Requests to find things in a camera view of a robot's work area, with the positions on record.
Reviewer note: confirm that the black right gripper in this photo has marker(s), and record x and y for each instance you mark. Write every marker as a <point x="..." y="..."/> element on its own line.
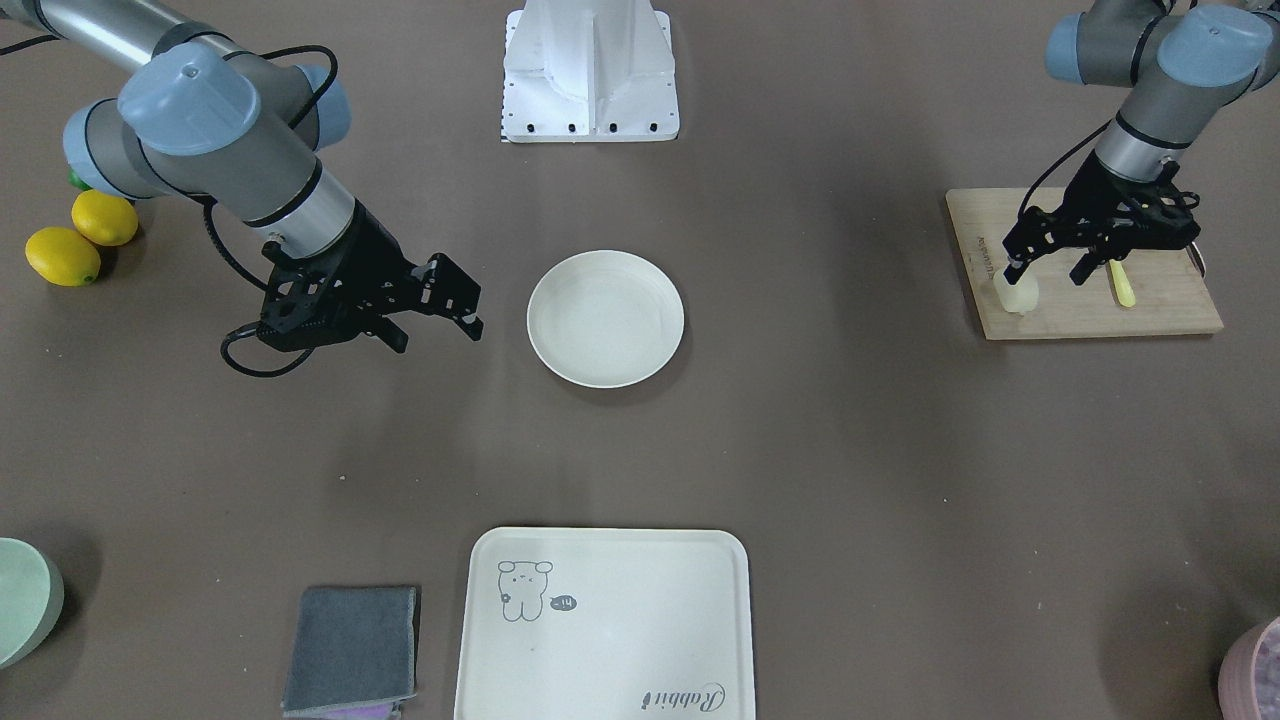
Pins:
<point x="381" y="250"/>

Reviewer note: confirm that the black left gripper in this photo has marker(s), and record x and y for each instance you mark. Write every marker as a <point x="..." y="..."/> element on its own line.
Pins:
<point x="1097" y="197"/>

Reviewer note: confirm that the cream round plate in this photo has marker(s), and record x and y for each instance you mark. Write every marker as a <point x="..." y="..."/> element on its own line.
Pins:
<point x="605" y="319"/>

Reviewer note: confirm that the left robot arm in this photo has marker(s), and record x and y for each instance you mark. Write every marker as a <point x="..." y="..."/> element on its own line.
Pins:
<point x="1179" y="70"/>

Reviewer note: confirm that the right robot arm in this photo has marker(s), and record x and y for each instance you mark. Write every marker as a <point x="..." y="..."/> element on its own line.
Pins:
<point x="202" y="117"/>

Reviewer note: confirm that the cream rabbit tray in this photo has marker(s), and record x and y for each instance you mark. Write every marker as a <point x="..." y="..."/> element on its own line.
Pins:
<point x="604" y="623"/>

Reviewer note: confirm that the yellow plastic knife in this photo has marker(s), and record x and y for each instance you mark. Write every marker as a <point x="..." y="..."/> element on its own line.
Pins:
<point x="1124" y="293"/>

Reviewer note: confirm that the bamboo cutting board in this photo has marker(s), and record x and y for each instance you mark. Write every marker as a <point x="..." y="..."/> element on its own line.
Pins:
<point x="1170" y="295"/>

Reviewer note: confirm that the grey folded cloth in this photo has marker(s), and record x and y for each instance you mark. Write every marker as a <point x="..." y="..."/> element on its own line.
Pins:
<point x="353" y="654"/>

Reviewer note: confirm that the yellow lemon near lime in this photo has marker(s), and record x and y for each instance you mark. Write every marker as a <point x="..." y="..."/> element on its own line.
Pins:
<point x="104" y="219"/>

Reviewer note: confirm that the yellow lemon outer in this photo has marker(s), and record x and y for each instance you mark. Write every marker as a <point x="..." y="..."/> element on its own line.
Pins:
<point x="63" y="256"/>

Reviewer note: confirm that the green lime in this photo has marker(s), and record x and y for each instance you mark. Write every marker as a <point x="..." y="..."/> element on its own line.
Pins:
<point x="76" y="181"/>

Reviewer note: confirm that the pink bowl of ice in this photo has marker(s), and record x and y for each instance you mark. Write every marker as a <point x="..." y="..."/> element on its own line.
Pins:
<point x="1249" y="675"/>

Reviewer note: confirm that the mint green bowl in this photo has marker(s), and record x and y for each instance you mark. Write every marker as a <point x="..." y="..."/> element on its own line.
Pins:
<point x="32" y="596"/>

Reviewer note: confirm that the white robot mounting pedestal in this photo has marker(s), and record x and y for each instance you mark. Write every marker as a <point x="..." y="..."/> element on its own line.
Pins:
<point x="589" y="71"/>

